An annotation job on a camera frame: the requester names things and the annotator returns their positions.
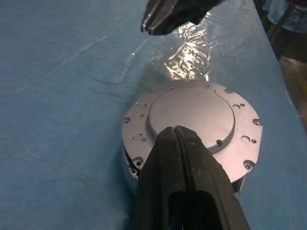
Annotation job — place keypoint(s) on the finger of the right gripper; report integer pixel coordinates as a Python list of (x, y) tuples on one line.
[(156, 19), (192, 10)]

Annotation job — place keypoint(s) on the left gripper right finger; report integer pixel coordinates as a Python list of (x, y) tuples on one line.
[(208, 175)]

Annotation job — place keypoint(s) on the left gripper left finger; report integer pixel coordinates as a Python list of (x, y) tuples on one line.
[(156, 179)]

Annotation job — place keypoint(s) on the grey finned motor disc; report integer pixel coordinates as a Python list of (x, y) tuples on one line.
[(192, 110)]

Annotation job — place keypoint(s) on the blue plastic table cover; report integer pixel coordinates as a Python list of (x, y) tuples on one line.
[(60, 95)]

